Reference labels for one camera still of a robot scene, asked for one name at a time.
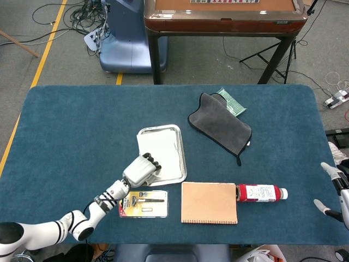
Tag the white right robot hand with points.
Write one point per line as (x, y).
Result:
(345, 202)

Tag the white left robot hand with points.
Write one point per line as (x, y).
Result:
(137, 172)

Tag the white tissue sheet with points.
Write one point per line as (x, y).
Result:
(161, 147)

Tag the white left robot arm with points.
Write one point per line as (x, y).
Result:
(92, 215)

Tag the silver metal tray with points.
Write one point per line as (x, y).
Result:
(182, 163)

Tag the yellow razor blister pack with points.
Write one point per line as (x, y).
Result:
(152, 210)

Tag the white sneaker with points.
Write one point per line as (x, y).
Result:
(338, 152)

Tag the black floor pedal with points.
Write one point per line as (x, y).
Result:
(339, 136)

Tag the brown spiral notebook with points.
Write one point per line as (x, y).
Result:
(208, 203)

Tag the blue felt table cover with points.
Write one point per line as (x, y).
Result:
(81, 109)

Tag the red label drink bottle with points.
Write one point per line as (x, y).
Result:
(259, 193)

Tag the blue grey robot torso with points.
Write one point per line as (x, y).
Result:
(171, 253)

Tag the grey microfibre towel black trim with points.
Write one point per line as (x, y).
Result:
(218, 122)

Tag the white plastic bag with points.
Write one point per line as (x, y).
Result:
(259, 255)

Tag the white power strip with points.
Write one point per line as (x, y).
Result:
(336, 99)

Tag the black bag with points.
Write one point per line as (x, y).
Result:
(71, 253)

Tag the green wipes packet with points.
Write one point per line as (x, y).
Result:
(235, 105)

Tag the blue machine base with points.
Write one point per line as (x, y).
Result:
(125, 41)

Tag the black tripod stand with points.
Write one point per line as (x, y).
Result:
(293, 50)

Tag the brown mahjong table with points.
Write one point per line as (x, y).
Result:
(226, 23)

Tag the wooden pole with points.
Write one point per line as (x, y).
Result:
(20, 44)

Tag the white face mahjong tile row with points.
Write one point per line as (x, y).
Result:
(223, 1)

